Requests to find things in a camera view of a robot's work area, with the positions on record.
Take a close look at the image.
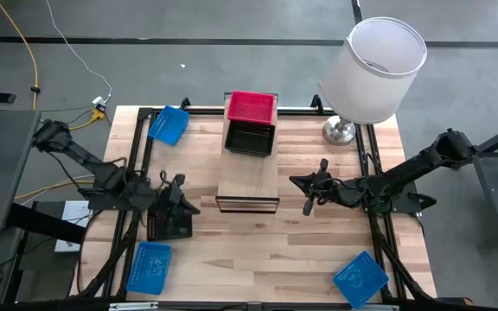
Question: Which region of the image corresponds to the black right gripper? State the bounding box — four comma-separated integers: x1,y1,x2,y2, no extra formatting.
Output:
289,158,362,216

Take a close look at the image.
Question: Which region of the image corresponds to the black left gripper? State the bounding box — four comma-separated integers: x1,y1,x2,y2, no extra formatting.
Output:
144,173,201,217

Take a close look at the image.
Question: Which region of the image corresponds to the black plastic basket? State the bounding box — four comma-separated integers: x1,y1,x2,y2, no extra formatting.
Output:
146,201,194,242
224,119,277,158

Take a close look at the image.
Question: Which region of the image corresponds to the blue plastic basket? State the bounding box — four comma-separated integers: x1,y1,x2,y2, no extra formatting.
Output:
125,240,174,296
332,250,391,309
147,105,191,147

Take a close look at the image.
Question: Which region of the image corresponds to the red plastic basket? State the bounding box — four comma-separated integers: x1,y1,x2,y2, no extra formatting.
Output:
227,90,277,126

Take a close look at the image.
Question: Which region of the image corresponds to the white paper sheet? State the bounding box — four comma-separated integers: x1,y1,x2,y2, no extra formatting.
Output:
54,200,93,254

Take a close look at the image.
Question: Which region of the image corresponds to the white shade silver table lamp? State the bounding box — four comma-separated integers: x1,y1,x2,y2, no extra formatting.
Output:
317,16,428,147

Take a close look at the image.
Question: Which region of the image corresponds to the yellow plug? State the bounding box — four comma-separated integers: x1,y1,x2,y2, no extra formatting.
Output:
69,109,105,131

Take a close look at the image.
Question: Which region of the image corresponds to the grey flat panel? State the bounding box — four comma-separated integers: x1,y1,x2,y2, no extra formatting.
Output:
0,109,42,234

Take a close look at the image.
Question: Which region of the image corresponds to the wooden shelf black metal frame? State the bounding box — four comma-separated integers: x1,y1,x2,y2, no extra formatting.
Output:
214,91,281,216

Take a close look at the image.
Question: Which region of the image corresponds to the black metal rig frame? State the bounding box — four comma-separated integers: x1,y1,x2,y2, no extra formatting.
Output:
70,95,438,303

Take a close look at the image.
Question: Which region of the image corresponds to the yellow cable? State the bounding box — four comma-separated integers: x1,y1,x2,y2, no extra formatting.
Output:
0,0,42,110
14,178,95,201

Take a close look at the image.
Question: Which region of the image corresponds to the white cable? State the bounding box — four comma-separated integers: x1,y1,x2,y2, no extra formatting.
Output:
43,0,114,105

